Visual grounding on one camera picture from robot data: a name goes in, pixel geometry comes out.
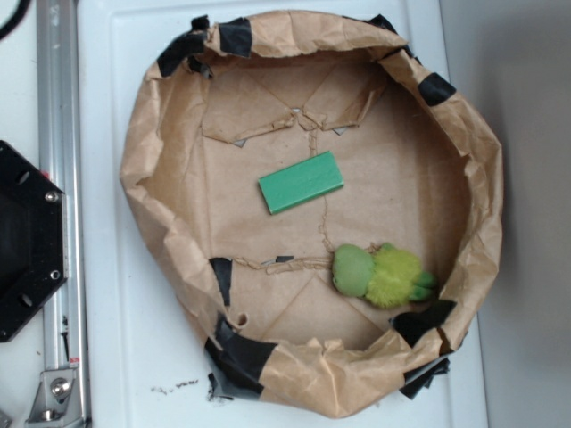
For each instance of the green plush animal toy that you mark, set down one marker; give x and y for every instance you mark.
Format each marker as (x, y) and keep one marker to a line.
(388, 278)

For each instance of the green rectangular block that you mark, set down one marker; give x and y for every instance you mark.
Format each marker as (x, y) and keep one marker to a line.
(301, 182)

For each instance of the brown paper bag bin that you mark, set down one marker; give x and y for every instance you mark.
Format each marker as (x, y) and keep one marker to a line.
(229, 103)

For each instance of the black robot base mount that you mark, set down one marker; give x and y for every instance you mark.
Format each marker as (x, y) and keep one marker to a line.
(32, 244)

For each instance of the aluminium extrusion rail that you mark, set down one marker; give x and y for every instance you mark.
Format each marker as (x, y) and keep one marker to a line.
(65, 314)

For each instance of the metal corner bracket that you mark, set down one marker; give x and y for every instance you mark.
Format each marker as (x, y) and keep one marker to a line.
(57, 402)

